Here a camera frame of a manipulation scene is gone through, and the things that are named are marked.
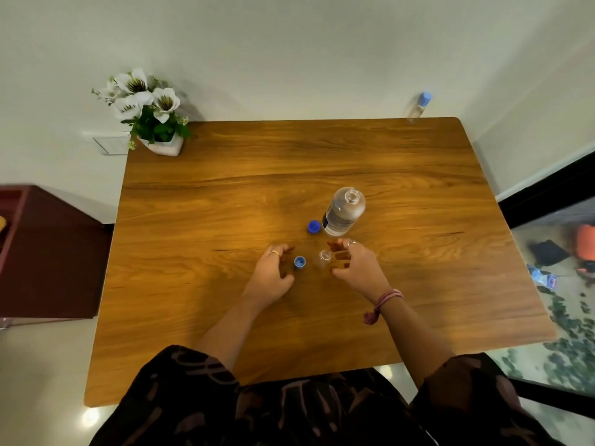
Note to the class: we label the person's right hand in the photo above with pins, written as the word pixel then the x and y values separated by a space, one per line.
pixel 360 271

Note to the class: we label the person's left hand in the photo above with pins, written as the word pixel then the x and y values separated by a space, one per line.
pixel 266 281

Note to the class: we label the person's left thumb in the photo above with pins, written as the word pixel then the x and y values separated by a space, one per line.
pixel 288 281

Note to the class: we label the person's right thumb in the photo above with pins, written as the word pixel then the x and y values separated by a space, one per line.
pixel 339 273

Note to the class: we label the person's left forearm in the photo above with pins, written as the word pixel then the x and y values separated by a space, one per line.
pixel 227 334

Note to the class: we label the person's right forearm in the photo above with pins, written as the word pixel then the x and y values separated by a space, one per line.
pixel 411 339

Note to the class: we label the small clear open bottle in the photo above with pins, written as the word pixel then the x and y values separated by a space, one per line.
pixel 324 258

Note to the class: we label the small blue bottle cap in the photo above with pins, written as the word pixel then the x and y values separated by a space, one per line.
pixel 300 262

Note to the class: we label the large blue bottle cap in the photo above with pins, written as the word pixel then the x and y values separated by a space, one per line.
pixel 314 227

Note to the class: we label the large clear plastic bottle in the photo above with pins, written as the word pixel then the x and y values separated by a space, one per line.
pixel 344 213

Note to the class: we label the dark patterned garment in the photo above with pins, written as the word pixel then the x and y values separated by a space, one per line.
pixel 302 408

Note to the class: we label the white flower pot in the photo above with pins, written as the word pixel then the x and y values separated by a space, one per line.
pixel 165 146

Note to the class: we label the slim clear bottle blue cap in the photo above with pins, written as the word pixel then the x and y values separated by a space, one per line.
pixel 417 107

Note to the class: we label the blue printed packet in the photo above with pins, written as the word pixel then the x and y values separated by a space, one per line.
pixel 543 277

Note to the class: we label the black flat pouch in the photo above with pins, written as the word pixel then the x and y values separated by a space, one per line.
pixel 548 253

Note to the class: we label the white artificial flowers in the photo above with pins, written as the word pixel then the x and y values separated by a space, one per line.
pixel 139 104

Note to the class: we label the dark red wooden cabinet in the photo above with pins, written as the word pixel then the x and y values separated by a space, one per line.
pixel 51 255

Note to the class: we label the orange bag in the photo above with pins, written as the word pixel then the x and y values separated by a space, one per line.
pixel 584 243

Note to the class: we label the black chair frame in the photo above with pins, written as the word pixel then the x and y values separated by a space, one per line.
pixel 553 397

